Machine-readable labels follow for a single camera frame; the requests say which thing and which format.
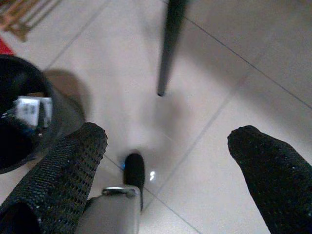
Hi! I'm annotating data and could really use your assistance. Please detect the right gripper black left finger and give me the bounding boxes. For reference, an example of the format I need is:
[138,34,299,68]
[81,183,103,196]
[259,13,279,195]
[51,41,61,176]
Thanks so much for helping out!
[0,122,108,234]

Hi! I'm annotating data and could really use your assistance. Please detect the black metal furniture leg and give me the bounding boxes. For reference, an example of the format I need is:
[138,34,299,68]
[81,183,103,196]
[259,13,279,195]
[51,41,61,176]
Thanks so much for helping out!
[157,0,190,97]

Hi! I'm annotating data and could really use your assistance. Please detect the silver right robot leg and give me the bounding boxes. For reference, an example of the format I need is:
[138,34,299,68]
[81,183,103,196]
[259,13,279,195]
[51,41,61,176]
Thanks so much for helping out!
[75,186,143,234]

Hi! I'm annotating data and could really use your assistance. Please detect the red floor mat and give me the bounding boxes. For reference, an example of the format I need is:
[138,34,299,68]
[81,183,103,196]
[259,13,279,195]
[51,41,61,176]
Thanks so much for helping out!
[0,36,16,57]

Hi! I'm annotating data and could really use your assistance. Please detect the black right robot foot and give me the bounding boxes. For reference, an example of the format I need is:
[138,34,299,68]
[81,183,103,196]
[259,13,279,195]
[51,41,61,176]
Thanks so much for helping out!
[121,151,147,212]

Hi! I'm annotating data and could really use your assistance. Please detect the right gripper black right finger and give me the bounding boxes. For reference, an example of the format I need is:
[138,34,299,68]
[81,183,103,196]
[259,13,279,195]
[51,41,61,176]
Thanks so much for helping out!
[227,125,312,234]

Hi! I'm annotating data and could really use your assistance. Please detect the black round rubbish bin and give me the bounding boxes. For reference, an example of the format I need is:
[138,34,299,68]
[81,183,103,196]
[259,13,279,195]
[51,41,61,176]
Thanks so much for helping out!
[0,55,86,175]

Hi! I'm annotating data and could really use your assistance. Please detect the light wooden rack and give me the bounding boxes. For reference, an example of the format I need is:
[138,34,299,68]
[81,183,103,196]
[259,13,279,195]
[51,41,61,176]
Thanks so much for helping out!
[0,0,57,42]

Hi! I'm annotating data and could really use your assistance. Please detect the white carton with black print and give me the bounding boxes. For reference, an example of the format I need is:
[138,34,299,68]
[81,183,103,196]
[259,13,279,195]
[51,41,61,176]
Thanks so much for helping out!
[13,96,41,127]
[39,97,53,129]

